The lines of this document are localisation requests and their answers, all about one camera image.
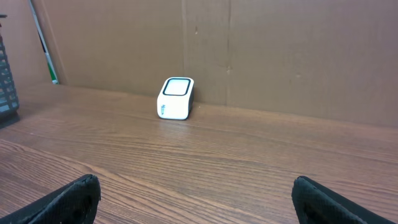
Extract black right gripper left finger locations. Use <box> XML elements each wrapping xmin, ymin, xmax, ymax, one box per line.
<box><xmin>1</xmin><ymin>174</ymin><xmax>101</xmax><ymax>224</ymax></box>

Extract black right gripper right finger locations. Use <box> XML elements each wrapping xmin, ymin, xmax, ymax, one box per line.
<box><xmin>292</xmin><ymin>176</ymin><xmax>393</xmax><ymax>224</ymax></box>

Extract white barcode scanner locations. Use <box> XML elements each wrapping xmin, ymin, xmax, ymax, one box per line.
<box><xmin>157</xmin><ymin>77</ymin><xmax>195</xmax><ymax>120</ymax></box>

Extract grey plastic mesh basket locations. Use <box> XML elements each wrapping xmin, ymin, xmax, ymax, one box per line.
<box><xmin>0</xmin><ymin>14</ymin><xmax>21</xmax><ymax>125</ymax></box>

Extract white green strip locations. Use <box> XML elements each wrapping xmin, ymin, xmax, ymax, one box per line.
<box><xmin>29</xmin><ymin>0</ymin><xmax>60</xmax><ymax>85</ymax></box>

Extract brown cardboard back panel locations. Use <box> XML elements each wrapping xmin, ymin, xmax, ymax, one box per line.
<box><xmin>1</xmin><ymin>0</ymin><xmax>397</xmax><ymax>126</ymax></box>

